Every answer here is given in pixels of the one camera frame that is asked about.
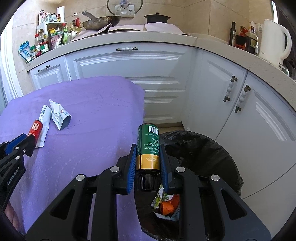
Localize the red tube black cap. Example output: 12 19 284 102
28 120 43 143

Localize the white blue lettered tube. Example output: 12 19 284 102
36 105 51 148

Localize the white light blue tube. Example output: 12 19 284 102
49 99 71 130

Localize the orange packet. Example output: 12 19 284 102
159 194 180 215

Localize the green white sachet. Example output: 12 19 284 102
151 185 174 209

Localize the green gold bottle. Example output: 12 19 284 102
135 123 160 191

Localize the black trash bin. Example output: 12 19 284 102
134 130 243 240

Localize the person's hand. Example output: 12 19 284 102
4 202 20 232

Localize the purple tablecloth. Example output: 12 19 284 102
1 76 144 233

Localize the blue white snack bag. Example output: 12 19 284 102
18 41 32 63

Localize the white spice rack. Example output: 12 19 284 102
36 22 68 45

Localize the oil bottle red cap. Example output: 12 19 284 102
70 13 82 36

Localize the metal wok pan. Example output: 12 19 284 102
82 11 121 31

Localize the glass pot lid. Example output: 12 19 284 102
106 0 144 18

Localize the white electric kettle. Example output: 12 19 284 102
258 20 292 69

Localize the black cast iron pot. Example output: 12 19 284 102
145 13 170 23

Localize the dark glass bottle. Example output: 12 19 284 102
229 22 236 46

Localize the red labelled bottle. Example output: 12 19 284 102
235 26 248 50

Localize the dark soy sauce bottle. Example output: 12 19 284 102
245 21 259 56

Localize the left cabinet handle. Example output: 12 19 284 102
38 65 50 72

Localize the cabinet door handle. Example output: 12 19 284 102
223 75 238 102
234 85 251 113

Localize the drawer handle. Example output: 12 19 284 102
116 47 138 52

